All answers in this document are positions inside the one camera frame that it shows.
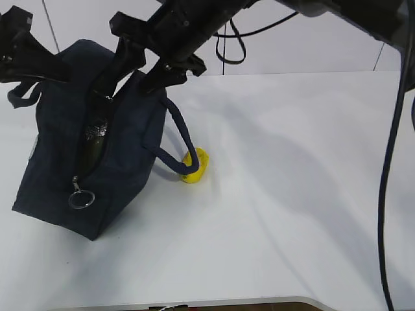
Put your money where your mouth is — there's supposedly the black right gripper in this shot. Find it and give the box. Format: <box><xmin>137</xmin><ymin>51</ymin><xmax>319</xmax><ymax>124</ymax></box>
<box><xmin>90</xmin><ymin>11</ymin><xmax>207</xmax><ymax>98</ymax></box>

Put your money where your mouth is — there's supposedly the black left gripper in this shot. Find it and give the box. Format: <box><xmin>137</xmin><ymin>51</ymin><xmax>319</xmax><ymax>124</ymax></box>
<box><xmin>1</xmin><ymin>6</ymin><xmax>70</xmax><ymax>84</ymax></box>

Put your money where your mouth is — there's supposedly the dark blue lunch bag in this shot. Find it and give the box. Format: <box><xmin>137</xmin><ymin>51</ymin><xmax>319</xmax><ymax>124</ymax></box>
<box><xmin>8</xmin><ymin>40</ymin><xmax>200</xmax><ymax>240</ymax></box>

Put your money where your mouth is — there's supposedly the yellow lemon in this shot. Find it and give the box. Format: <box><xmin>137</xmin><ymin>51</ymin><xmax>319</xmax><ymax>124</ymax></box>
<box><xmin>180</xmin><ymin>147</ymin><xmax>209</xmax><ymax>184</ymax></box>

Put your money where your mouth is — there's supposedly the glass container green lid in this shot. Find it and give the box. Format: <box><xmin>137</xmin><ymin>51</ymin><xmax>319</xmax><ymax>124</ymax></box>
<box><xmin>77</xmin><ymin>126</ymin><xmax>106</xmax><ymax>175</ymax></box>

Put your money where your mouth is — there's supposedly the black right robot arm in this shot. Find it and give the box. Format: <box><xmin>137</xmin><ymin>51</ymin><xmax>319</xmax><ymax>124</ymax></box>
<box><xmin>109</xmin><ymin>1</ymin><xmax>414</xmax><ymax>93</ymax></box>

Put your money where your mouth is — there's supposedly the dark right arm cable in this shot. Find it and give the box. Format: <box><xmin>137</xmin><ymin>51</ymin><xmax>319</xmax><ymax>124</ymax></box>
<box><xmin>213</xmin><ymin>0</ymin><xmax>415</xmax><ymax>311</ymax></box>

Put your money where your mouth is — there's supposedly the metal zipper pull ring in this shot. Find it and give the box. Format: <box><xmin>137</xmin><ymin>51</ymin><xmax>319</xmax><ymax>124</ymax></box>
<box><xmin>67</xmin><ymin>176</ymin><xmax>95</xmax><ymax>211</ymax></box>

